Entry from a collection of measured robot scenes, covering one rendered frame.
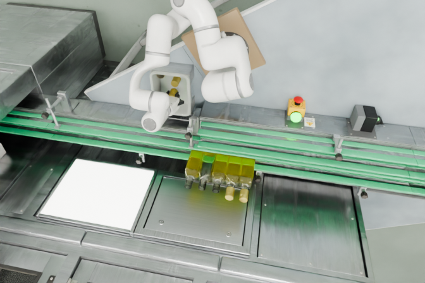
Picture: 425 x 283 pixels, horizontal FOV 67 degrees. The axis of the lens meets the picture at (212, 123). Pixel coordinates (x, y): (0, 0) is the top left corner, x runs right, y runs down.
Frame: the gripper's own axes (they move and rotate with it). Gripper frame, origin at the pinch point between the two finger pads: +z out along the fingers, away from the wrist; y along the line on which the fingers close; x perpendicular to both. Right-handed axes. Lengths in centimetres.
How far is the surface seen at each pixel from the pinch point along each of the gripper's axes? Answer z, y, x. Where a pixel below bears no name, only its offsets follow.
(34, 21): 53, -101, 13
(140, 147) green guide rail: -2.8, -14.2, -27.4
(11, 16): 56, -118, 13
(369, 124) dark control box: 1, 83, -1
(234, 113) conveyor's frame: 3.4, 27.7, -5.6
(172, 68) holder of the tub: 1.3, -0.3, 11.9
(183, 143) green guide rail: -5.0, 7.0, -19.9
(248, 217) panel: -22, 40, -41
